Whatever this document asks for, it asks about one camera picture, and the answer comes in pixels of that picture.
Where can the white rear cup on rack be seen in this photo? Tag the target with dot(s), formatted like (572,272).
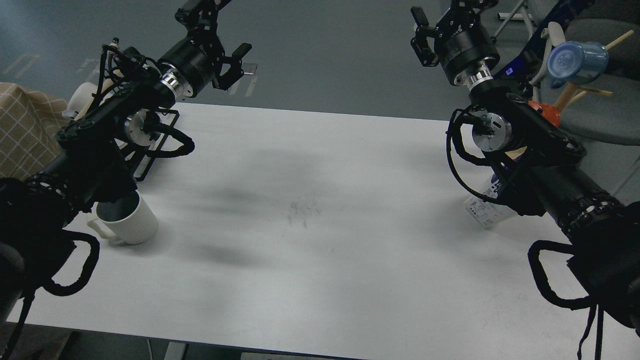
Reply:
(82,98)

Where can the black wire cup rack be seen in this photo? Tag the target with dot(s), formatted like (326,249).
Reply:
(128,67)

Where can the beige checkered cloth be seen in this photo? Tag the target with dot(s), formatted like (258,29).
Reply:
(29,122)

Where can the blue white milk carton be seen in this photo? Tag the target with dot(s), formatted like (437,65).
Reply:
(487,214)

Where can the white cup on rack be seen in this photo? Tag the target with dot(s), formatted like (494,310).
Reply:
(82,98)
(133,132)

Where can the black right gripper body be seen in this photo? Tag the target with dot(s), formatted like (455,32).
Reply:
(463,41)

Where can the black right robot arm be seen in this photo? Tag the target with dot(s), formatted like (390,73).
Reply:
(505,152)

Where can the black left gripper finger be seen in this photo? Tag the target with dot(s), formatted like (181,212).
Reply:
(228,68)
(189,15)

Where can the blue mug on stand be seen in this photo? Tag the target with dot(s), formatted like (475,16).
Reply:
(578,63)

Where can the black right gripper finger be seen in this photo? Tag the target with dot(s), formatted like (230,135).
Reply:
(419,43)
(482,5)

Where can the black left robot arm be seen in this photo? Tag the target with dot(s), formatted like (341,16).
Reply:
(37,252)

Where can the orange mug on stand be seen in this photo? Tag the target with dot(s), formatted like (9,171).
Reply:
(548,111)

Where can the grey office chair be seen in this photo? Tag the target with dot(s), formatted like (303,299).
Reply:
(611,119)

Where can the white ribbed mug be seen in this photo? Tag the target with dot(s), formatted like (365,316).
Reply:
(128,220)

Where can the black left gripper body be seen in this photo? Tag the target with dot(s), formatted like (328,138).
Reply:
(187,68)

